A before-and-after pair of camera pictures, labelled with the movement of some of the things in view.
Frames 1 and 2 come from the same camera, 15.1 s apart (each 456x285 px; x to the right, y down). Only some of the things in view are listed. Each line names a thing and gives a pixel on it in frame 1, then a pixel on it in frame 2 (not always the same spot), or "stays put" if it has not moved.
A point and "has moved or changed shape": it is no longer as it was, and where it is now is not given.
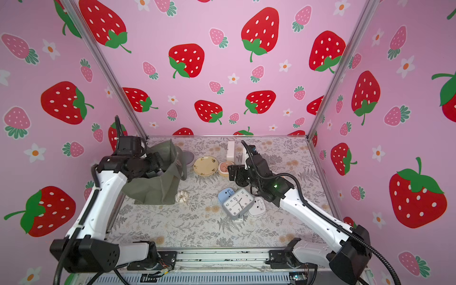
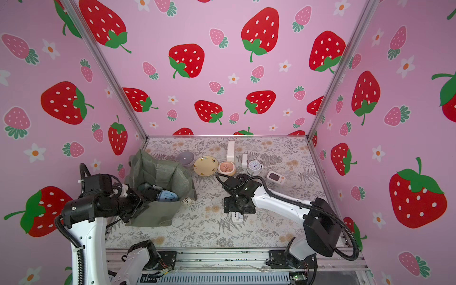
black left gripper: [155, 162] to [139, 201]
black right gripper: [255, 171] to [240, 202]
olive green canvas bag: [159, 189] has moved or changed shape
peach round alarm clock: [222, 168] stays put
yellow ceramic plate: [205, 165] stays put
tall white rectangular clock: [230, 151] stays put
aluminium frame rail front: [206, 259] stays put
